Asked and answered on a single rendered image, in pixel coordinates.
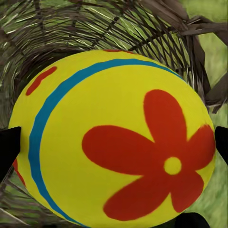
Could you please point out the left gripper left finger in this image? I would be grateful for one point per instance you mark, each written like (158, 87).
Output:
(9, 149)

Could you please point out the easter egg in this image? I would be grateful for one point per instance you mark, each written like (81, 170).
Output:
(111, 139)

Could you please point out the wicker basket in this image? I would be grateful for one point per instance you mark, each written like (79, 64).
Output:
(33, 44)

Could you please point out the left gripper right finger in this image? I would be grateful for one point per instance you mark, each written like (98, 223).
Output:
(221, 137)

